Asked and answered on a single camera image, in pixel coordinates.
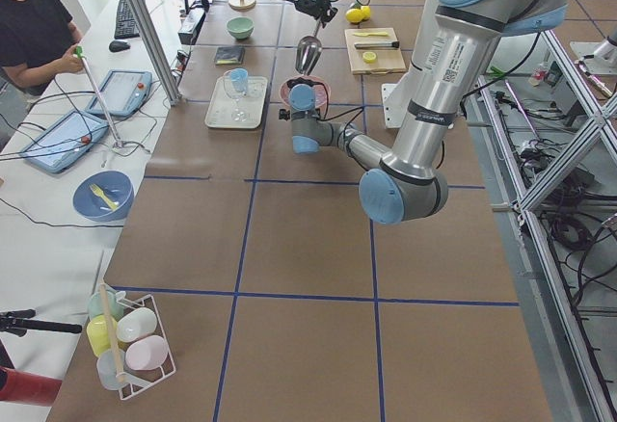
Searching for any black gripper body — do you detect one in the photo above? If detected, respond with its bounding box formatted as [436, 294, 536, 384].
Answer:
[279, 109, 291, 121]
[294, 0, 333, 16]

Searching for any steel ice scoop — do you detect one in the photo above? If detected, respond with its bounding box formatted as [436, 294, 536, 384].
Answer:
[295, 19, 323, 75]

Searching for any light blue plastic cup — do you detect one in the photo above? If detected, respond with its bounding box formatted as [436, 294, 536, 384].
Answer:
[228, 67, 249, 97]

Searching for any white cup in rack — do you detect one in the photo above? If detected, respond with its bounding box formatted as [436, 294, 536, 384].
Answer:
[116, 307, 158, 343]

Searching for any pink cup in rack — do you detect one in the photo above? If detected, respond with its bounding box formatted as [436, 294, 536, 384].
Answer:
[125, 335, 169, 371]

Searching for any yellow cup in rack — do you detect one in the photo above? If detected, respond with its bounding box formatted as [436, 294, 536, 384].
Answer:
[86, 315, 111, 357]

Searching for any whole yellow lemon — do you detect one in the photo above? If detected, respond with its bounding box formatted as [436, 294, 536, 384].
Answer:
[345, 8, 364, 24]

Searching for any pink bowl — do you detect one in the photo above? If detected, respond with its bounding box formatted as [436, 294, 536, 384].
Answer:
[279, 75, 331, 108]

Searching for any yellow plastic knife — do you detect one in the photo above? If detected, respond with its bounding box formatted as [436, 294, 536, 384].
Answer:
[352, 31, 389, 38]

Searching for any cream bear serving tray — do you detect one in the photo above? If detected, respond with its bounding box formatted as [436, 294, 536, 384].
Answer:
[204, 73, 269, 129]

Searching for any clear wine glass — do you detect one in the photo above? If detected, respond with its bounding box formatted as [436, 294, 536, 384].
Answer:
[223, 67, 248, 122]

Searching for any lemon half slice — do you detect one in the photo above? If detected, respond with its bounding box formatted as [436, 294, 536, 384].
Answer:
[362, 51, 378, 64]

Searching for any steel cylinder rod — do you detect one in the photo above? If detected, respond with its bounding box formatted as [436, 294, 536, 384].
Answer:
[354, 40, 400, 50]

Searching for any wooden cutting board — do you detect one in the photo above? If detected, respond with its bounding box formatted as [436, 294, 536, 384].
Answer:
[344, 27, 407, 75]

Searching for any green ceramic bowl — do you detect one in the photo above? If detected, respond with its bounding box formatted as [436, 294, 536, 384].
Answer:
[227, 16, 255, 40]

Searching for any far teach pendant tablet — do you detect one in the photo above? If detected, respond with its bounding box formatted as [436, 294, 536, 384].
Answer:
[99, 69, 153, 119]

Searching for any teach pendant tablet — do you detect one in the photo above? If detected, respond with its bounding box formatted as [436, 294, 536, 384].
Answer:
[99, 69, 153, 119]
[19, 110, 109, 174]

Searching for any black keyboard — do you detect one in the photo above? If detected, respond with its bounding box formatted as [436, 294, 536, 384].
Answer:
[114, 0, 140, 40]

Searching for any black computer mouse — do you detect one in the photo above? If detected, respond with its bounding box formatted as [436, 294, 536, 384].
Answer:
[108, 40, 131, 53]

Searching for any blue bowl with fork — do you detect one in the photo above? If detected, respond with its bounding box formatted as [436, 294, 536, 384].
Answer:
[72, 171, 134, 223]

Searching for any yellow plastic fork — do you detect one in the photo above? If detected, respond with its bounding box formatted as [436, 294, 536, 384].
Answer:
[89, 183, 118, 211]

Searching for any near teach pendant tablet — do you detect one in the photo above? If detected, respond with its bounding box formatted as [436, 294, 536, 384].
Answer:
[19, 110, 109, 174]

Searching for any seated person black shirt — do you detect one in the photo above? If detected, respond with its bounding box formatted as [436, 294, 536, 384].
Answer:
[1, 0, 84, 96]

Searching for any red fire extinguisher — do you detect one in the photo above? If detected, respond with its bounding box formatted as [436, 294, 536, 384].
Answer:
[0, 367, 62, 407]

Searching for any aluminium frame post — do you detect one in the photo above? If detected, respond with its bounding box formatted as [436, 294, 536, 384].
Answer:
[127, 0, 181, 106]

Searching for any white wire cup rack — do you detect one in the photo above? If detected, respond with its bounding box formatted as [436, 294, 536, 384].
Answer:
[86, 283, 176, 401]

